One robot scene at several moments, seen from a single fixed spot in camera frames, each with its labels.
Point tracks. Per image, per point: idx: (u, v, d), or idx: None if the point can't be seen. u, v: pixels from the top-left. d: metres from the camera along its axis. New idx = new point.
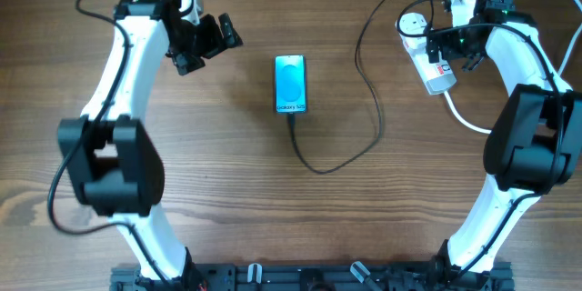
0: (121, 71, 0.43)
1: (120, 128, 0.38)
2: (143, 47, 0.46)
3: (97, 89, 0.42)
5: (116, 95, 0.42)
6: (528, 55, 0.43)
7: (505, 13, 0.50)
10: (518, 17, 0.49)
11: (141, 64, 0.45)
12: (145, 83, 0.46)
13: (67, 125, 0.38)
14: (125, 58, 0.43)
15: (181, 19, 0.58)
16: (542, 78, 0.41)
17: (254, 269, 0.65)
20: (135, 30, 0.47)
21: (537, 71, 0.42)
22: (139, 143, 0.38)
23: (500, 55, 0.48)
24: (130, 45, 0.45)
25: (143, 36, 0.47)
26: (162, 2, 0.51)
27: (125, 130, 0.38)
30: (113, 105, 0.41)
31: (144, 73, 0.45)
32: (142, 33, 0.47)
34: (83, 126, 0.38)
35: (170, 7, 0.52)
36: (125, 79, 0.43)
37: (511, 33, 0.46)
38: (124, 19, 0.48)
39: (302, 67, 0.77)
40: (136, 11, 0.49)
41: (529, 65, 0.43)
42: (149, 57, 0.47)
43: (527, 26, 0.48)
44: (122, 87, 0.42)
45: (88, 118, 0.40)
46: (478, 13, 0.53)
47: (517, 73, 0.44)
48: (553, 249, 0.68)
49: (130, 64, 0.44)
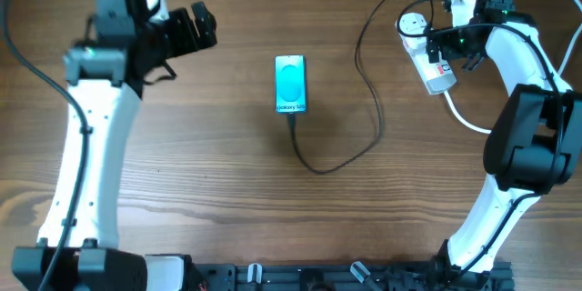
0: (82, 176, 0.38)
1: (87, 253, 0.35)
2: (105, 135, 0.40)
3: (55, 199, 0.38)
5: (79, 208, 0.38)
6: (527, 55, 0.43)
7: (504, 13, 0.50)
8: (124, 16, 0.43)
10: (517, 18, 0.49)
11: (107, 146, 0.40)
12: (114, 170, 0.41)
13: (25, 252, 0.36)
14: (85, 157, 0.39)
15: (149, 35, 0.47)
16: (542, 78, 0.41)
17: (254, 269, 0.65)
20: (95, 106, 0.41)
21: (537, 71, 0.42)
22: (108, 272, 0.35)
23: (500, 56, 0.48)
24: (89, 132, 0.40)
25: (104, 115, 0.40)
26: (125, 49, 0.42)
27: (91, 258, 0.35)
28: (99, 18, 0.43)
30: (74, 225, 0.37)
31: (111, 166, 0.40)
32: (102, 109, 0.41)
34: (45, 255, 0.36)
35: (135, 53, 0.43)
36: (86, 184, 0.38)
37: (511, 32, 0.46)
38: (77, 88, 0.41)
39: (302, 67, 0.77)
40: (96, 61, 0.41)
41: (529, 65, 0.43)
42: (115, 143, 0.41)
43: (526, 25, 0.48)
44: (85, 195, 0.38)
45: (48, 243, 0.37)
46: (478, 13, 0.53)
47: (517, 74, 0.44)
48: (553, 249, 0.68)
49: (89, 163, 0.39)
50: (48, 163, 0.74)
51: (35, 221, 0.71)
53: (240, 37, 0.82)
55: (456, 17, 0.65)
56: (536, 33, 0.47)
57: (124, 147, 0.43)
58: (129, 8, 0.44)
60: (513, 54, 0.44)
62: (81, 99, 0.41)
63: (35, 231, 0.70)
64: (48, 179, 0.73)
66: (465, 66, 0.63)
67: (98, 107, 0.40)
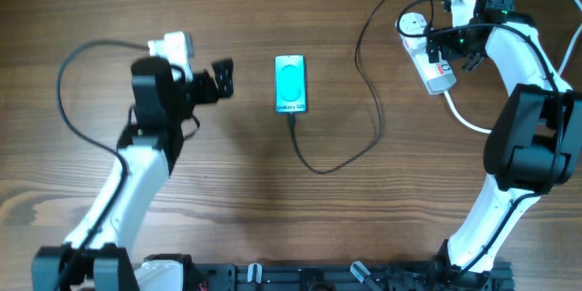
0: (115, 197, 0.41)
1: (102, 258, 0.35)
2: (141, 175, 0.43)
3: (87, 215, 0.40)
5: (105, 222, 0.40)
6: (527, 55, 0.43)
7: (504, 13, 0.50)
8: (159, 109, 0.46)
10: (517, 18, 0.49)
11: (140, 189, 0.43)
12: (140, 207, 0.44)
13: (45, 254, 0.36)
14: (120, 184, 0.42)
15: (179, 107, 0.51)
16: (542, 79, 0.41)
17: (254, 269, 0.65)
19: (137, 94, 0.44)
20: (135, 158, 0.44)
21: (537, 71, 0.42)
22: (122, 275, 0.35)
23: (500, 56, 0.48)
24: (127, 173, 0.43)
25: (144, 164, 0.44)
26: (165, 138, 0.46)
27: (105, 263, 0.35)
28: (138, 109, 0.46)
30: (99, 233, 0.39)
31: (139, 201, 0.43)
32: (142, 159, 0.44)
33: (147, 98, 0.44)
34: (63, 255, 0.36)
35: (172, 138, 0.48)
36: (116, 206, 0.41)
37: (511, 33, 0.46)
38: (125, 150, 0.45)
39: (302, 67, 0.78)
40: (139, 142, 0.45)
41: (529, 65, 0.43)
42: (146, 186, 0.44)
43: (526, 25, 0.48)
44: (113, 214, 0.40)
45: (72, 245, 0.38)
46: (478, 13, 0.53)
47: (517, 74, 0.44)
48: (553, 249, 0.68)
49: (125, 192, 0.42)
50: (48, 162, 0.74)
51: (35, 221, 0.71)
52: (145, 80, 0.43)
53: (241, 37, 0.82)
55: (455, 17, 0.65)
56: (535, 33, 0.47)
57: (150, 195, 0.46)
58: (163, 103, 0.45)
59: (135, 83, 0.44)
60: (513, 54, 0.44)
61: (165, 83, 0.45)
62: (125, 155, 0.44)
63: (35, 230, 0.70)
64: (48, 179, 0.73)
66: (465, 66, 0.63)
67: (137, 159, 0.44)
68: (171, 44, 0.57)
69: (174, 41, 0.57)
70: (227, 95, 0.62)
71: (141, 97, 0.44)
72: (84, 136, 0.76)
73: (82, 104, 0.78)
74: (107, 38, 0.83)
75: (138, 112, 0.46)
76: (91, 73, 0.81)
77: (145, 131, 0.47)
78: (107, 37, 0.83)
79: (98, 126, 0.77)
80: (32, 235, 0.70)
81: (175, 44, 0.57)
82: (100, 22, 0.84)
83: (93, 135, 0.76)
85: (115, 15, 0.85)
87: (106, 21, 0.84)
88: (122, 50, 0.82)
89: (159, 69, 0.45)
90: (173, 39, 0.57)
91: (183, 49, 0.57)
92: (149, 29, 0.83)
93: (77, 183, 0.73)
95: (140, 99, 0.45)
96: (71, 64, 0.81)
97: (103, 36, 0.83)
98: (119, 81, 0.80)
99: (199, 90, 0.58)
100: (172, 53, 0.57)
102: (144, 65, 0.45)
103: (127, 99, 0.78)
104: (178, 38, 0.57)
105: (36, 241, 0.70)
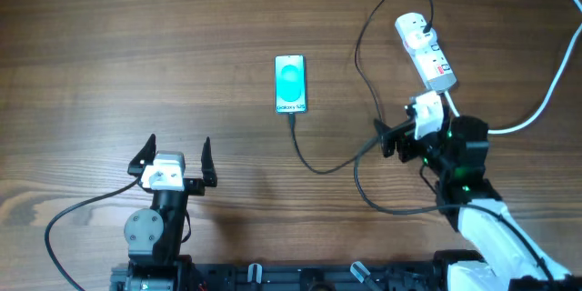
0: None
1: None
2: None
3: None
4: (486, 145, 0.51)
5: None
6: (506, 240, 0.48)
7: (466, 189, 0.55)
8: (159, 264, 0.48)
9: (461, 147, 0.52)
10: (479, 193, 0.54)
11: None
12: None
13: None
14: None
15: (179, 241, 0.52)
16: (533, 265, 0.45)
17: (254, 269, 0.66)
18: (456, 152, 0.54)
19: (135, 259, 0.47)
20: None
21: (525, 256, 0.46)
22: None
23: (476, 235, 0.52)
24: None
25: None
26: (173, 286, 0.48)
27: None
28: (140, 264, 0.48)
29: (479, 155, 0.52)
30: None
31: None
32: None
33: (145, 260, 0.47)
34: None
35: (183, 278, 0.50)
36: None
37: (480, 212, 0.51)
38: None
39: (303, 67, 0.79)
40: None
41: (514, 251, 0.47)
42: None
43: (493, 201, 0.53)
44: None
45: None
46: (450, 180, 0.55)
47: (502, 260, 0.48)
48: (554, 249, 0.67)
49: None
50: (48, 162, 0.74)
51: (35, 221, 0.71)
52: (144, 250, 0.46)
53: (241, 37, 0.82)
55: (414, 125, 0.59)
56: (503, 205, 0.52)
57: None
58: (161, 259, 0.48)
59: (132, 253, 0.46)
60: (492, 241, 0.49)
61: (163, 241, 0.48)
62: None
63: (35, 230, 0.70)
64: (48, 179, 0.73)
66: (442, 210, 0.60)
67: None
68: (165, 172, 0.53)
69: (168, 168, 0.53)
70: (215, 185, 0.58)
71: (142, 260, 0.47)
72: (84, 136, 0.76)
73: (82, 104, 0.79)
74: (106, 38, 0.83)
75: (140, 263, 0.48)
76: (91, 73, 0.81)
77: (150, 277, 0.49)
78: (107, 37, 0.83)
79: (98, 126, 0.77)
80: (32, 235, 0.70)
81: (171, 172, 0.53)
82: (100, 21, 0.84)
83: (93, 135, 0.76)
85: (115, 16, 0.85)
87: (106, 21, 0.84)
88: (122, 50, 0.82)
89: (156, 232, 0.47)
90: (168, 167, 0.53)
91: (180, 176, 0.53)
92: (149, 29, 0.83)
93: (77, 183, 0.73)
95: (139, 260, 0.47)
96: (71, 65, 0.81)
97: (103, 35, 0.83)
98: (119, 81, 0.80)
99: (188, 190, 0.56)
100: (167, 179, 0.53)
102: (139, 229, 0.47)
103: (127, 100, 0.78)
104: (174, 167, 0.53)
105: (35, 241, 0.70)
